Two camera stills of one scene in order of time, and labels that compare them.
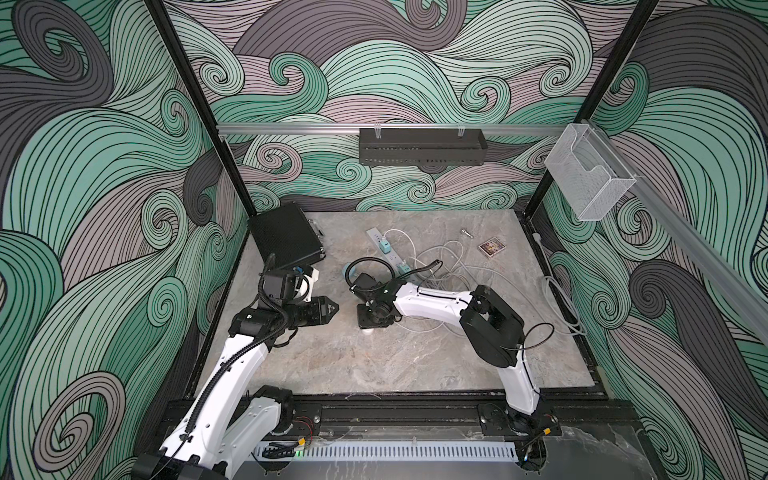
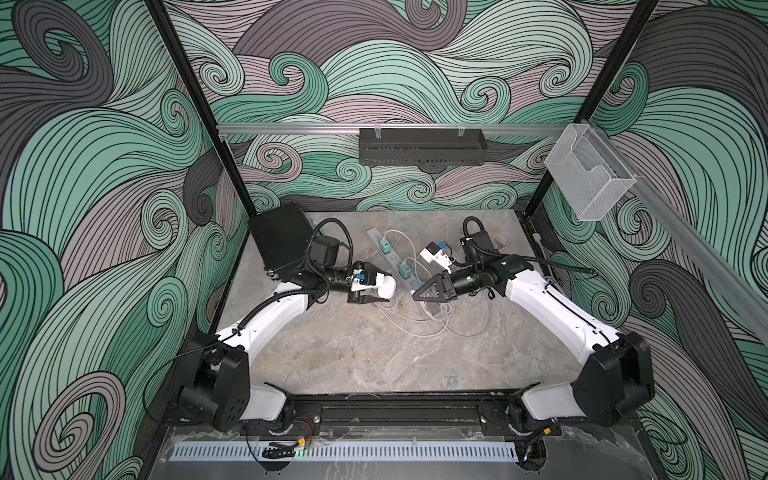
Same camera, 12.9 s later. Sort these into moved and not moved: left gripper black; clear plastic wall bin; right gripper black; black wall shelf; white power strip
Moved: left gripper black; right gripper black
Not moved: clear plastic wall bin; white power strip; black wall shelf
